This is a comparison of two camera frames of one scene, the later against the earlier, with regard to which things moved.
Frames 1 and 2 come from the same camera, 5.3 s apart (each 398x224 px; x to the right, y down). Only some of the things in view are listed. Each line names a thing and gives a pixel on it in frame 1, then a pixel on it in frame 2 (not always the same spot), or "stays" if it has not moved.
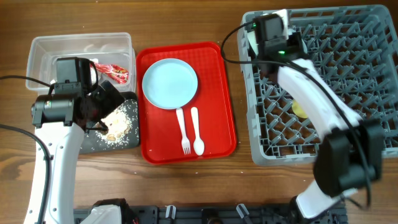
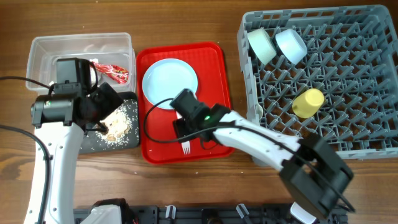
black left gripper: x=110 y=101 stays
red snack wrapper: x=119 y=74 stays
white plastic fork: x=185 y=143 stays
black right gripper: x=295 y=40 → x=182 y=127
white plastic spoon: x=199 y=145 → x=259 y=111
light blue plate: x=168 y=83 stays
